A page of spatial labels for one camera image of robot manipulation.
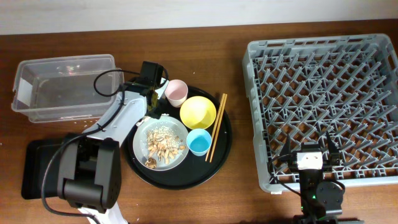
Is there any blue plastic cup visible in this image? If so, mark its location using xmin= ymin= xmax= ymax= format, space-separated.
xmin=186 ymin=129 xmax=212 ymax=157

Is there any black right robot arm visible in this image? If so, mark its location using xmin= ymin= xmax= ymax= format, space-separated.
xmin=277 ymin=134 xmax=364 ymax=223

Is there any pink plastic cup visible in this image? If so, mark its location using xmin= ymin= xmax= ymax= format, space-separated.
xmin=165 ymin=80 xmax=188 ymax=108

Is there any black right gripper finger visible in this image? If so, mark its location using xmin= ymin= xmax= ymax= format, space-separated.
xmin=326 ymin=131 xmax=339 ymax=155
xmin=280 ymin=135 xmax=291 ymax=155

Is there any wooden chopstick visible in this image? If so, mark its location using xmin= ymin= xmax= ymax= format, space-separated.
xmin=205 ymin=93 xmax=226 ymax=162
xmin=208 ymin=93 xmax=228 ymax=162

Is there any peanut shells and rice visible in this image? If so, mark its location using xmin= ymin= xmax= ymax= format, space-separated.
xmin=145 ymin=126 xmax=186 ymax=169

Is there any clear plastic bin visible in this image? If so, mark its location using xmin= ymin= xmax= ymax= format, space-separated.
xmin=11 ymin=54 xmax=124 ymax=123

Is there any white tissue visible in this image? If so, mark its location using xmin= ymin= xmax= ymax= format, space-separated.
xmin=136 ymin=116 xmax=151 ymax=127

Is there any round black tray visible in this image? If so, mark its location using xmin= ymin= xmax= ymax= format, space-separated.
xmin=123 ymin=85 xmax=233 ymax=190

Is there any grey plate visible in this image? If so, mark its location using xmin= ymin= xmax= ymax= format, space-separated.
xmin=132 ymin=116 xmax=189 ymax=171

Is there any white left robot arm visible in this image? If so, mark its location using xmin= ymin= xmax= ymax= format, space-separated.
xmin=40 ymin=64 xmax=169 ymax=223

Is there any left wooden chopstick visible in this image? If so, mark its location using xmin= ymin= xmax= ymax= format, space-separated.
xmin=205 ymin=93 xmax=226 ymax=162

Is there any black rectangular bin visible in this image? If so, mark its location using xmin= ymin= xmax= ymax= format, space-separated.
xmin=21 ymin=139 xmax=62 ymax=200

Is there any yellow plastic bowl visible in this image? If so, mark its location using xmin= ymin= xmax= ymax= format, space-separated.
xmin=180 ymin=96 xmax=216 ymax=129

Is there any grey plastic dishwasher rack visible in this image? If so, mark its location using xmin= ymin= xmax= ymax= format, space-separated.
xmin=242 ymin=34 xmax=397 ymax=194

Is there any right wooden chopstick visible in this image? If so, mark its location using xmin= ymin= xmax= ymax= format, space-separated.
xmin=208 ymin=93 xmax=228 ymax=162

